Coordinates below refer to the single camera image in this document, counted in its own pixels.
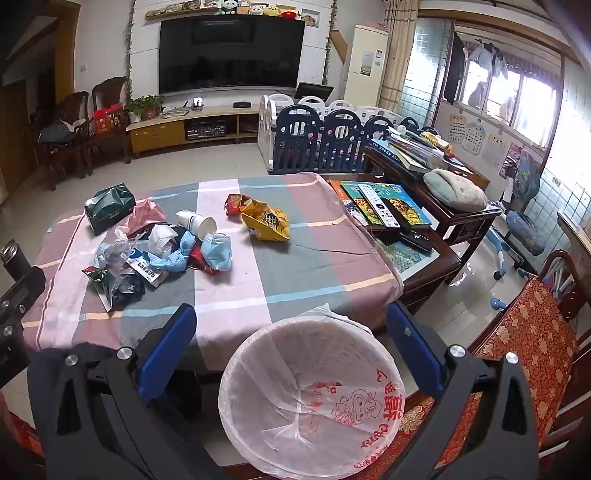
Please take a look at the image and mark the dark green snack wrapper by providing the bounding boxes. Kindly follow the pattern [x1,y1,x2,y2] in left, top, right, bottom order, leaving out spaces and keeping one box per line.
[82,266,145,312]

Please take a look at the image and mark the clear plastic wrapper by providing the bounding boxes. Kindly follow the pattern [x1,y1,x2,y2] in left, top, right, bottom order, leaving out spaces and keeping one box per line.
[93,227,133,275]

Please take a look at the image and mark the white blue medicine box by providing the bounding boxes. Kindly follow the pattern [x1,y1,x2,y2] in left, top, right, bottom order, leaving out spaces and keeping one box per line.
[126,248,168,288]

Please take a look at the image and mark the blue textured cloth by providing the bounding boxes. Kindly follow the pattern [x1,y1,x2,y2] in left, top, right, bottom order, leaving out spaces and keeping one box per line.
[141,230,197,273]

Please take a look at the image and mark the red cigarette carton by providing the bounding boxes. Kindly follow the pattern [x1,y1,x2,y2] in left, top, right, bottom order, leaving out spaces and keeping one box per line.
[187,244,218,276]

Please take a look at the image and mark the white plastic bag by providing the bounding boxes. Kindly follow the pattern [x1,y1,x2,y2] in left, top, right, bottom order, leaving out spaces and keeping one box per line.
[147,224,177,258]

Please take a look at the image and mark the pink paper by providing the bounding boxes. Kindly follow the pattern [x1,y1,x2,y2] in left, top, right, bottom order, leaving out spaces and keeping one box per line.
[123,199,166,236]

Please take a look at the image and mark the white blue paper cup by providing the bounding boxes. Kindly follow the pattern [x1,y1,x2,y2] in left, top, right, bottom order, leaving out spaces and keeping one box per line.
[176,210,217,241]

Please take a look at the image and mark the red snack wrapper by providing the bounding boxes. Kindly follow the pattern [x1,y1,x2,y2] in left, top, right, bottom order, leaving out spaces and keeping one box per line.
[224,194,252,217]

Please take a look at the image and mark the yellow chip bag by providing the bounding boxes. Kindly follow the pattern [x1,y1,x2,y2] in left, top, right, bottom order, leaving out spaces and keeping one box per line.
[240,199,290,242]

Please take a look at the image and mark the white mesh trash basket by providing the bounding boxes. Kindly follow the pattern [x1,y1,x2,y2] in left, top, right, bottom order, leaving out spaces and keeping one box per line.
[218,305,406,479]

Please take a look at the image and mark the red patterned sofa cushion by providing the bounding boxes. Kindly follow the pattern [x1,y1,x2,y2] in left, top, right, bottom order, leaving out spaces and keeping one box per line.
[355,278,578,479]

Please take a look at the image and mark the green tissue box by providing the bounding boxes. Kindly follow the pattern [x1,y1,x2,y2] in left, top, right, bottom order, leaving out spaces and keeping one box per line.
[84,183,136,236]

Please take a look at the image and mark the dark wooden coffee table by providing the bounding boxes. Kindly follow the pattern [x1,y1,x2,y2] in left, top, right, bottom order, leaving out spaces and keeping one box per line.
[324,174,460,313]

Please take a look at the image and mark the blue child chair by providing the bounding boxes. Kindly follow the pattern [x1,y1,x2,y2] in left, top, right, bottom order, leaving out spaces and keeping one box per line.
[486,149,546,281]

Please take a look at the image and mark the black remote control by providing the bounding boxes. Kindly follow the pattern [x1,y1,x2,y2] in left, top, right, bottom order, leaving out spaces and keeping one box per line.
[400,230,433,253]

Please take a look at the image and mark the dark wooden side table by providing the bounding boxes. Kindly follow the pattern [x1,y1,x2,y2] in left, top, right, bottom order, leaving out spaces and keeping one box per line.
[362,145,504,285]

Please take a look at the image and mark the plaid tablecloth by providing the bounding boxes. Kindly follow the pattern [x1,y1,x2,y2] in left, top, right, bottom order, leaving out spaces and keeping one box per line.
[22,172,404,371]

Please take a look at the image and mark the white remote control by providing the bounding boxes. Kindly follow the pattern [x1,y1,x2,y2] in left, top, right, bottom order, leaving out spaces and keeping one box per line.
[358,183,401,228]

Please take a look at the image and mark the dark wooden armchair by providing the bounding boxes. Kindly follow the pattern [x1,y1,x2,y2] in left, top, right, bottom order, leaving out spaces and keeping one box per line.
[35,91,93,191]

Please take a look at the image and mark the green plush cushion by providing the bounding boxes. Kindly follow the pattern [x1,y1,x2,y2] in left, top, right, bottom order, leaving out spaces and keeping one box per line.
[423,169,488,213]

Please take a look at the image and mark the colourful picture book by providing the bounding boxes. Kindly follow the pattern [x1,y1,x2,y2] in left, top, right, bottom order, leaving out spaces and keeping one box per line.
[339,181,431,226]

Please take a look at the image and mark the red gift box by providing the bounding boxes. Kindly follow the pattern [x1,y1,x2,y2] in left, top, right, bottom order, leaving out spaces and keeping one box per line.
[93,103,126,136]

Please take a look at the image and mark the potted green plant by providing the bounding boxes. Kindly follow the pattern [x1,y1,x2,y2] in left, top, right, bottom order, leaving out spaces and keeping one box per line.
[126,95,162,121]

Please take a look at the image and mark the stack of books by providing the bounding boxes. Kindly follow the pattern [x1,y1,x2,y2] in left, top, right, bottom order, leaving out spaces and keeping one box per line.
[369,127,470,175]

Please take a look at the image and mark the yellow wooden tv cabinet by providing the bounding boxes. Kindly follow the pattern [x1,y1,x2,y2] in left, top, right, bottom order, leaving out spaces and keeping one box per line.
[126,107,259,156]

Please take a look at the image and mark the blue baby fence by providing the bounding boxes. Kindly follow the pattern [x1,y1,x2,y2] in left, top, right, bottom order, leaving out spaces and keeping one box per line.
[259,101,434,175]

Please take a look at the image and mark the white baby fence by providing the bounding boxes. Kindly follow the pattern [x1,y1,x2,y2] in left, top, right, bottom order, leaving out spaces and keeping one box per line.
[256,93,403,160]

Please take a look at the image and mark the large black television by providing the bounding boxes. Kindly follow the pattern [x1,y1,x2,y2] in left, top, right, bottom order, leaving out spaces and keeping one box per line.
[158,15,304,94]

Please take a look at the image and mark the white air conditioner tower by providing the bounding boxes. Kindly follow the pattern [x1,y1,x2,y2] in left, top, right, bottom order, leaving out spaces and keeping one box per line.
[342,25,389,107]

